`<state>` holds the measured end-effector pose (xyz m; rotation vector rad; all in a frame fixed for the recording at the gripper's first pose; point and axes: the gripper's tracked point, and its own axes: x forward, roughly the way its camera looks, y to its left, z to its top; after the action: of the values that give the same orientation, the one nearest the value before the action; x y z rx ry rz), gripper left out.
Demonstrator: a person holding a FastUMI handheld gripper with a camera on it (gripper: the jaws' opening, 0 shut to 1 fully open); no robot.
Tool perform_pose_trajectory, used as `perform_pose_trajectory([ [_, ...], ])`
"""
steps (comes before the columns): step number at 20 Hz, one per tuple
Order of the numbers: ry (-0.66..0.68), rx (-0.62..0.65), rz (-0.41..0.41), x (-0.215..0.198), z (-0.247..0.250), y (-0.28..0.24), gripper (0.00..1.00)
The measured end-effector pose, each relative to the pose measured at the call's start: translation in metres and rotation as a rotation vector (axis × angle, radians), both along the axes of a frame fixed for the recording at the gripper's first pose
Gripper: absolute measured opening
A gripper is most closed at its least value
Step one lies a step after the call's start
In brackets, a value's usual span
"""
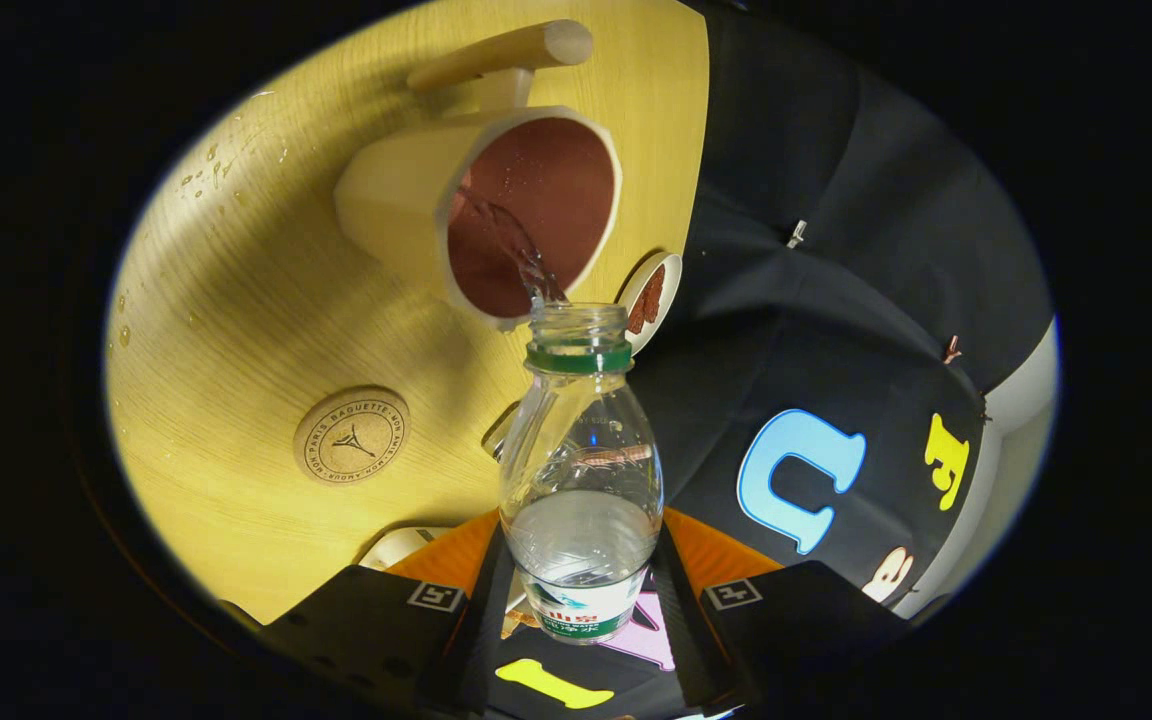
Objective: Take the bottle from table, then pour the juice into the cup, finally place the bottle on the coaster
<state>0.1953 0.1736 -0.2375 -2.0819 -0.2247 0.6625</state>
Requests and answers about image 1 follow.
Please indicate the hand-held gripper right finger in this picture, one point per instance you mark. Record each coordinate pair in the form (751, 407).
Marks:
(681, 620)

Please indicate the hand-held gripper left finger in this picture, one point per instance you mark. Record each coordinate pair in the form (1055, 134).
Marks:
(481, 630)

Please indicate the clear plastic juice bottle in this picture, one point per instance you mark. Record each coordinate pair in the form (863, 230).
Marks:
(581, 460)

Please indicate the round cork coaster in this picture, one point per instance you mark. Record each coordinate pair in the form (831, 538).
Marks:
(351, 437)

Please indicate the white toaster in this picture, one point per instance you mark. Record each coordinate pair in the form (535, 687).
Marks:
(396, 548)

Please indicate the red-brown sausage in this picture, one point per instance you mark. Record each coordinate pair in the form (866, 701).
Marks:
(648, 300)

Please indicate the small white plate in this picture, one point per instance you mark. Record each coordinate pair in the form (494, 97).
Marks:
(671, 275)

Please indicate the copper clip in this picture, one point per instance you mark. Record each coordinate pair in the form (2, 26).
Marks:
(952, 350)

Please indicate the wooden table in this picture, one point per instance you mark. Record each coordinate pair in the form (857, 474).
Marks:
(236, 330)

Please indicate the silver clip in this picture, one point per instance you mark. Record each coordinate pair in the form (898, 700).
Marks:
(797, 234)

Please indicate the black backdrop cloth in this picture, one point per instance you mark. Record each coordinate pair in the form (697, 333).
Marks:
(836, 200)

